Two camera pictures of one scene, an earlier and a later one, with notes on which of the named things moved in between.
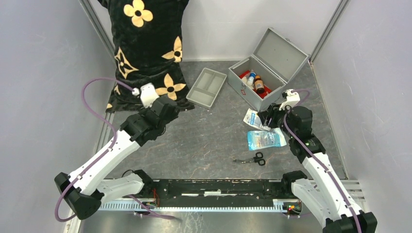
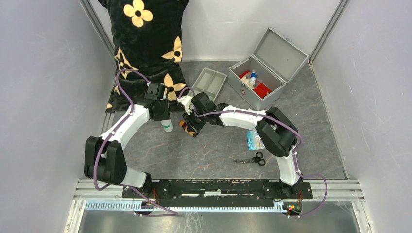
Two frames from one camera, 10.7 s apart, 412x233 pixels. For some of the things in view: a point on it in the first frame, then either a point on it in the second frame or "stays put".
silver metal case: [261, 77] stays put
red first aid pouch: [266, 91] stays put
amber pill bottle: [259, 84] to [183, 124]
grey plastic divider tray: [206, 87] stays put
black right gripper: [271, 111] to [192, 125]
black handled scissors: [258, 158] stays put
